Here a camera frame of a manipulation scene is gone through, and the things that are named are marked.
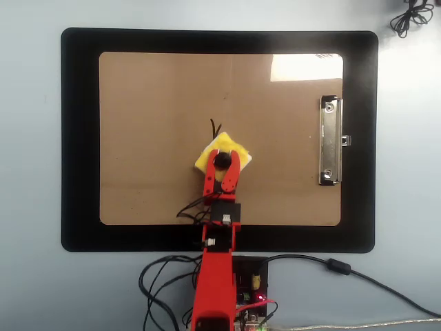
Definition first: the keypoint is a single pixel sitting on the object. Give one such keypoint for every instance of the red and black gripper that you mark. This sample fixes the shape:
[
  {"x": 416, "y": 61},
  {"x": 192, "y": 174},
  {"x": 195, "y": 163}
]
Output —
[{"x": 227, "y": 197}]

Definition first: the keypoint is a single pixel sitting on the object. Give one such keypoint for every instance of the yellow sponge with black knob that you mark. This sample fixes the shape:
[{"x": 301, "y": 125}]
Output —
[{"x": 225, "y": 141}]

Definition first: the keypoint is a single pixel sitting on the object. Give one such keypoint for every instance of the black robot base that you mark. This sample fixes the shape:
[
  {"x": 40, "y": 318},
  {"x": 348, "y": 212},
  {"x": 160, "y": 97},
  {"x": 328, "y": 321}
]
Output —
[{"x": 255, "y": 265}]

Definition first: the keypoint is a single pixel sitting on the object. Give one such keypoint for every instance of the red robot arm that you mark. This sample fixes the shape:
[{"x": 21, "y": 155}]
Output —
[{"x": 215, "y": 276}]

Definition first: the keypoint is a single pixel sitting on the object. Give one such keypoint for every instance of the brown clipboard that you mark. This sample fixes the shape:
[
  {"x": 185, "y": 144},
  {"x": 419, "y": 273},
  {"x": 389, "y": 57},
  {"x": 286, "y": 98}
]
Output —
[{"x": 155, "y": 138}]

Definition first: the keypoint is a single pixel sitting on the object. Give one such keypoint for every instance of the metal clipboard clip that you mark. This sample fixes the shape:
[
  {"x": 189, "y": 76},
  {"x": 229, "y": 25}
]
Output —
[{"x": 330, "y": 145}]

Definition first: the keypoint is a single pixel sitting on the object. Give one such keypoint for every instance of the controller circuit board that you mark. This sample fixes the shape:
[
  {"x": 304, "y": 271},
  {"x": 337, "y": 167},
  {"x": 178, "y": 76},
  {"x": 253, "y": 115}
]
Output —
[{"x": 251, "y": 296}]

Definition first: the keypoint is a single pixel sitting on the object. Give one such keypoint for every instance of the black mat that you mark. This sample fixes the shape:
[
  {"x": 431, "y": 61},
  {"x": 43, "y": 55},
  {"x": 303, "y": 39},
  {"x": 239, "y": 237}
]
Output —
[{"x": 79, "y": 138}]

